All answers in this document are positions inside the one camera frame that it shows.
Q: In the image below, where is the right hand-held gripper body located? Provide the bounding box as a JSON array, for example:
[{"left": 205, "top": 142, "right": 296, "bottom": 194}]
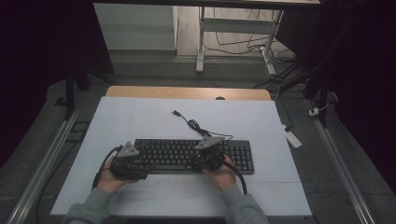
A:
[{"left": 192, "top": 135, "right": 226, "bottom": 172}]

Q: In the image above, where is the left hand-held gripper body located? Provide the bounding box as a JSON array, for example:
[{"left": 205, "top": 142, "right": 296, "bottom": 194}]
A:
[{"left": 108, "top": 141, "right": 149, "bottom": 181}]

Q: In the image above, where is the person's right hand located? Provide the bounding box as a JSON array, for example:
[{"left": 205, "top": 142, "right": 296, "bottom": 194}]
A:
[{"left": 202, "top": 154, "right": 238, "bottom": 191}]

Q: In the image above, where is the person's left hand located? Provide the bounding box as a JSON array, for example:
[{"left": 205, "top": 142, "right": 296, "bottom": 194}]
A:
[{"left": 96, "top": 158, "right": 138, "bottom": 195}]

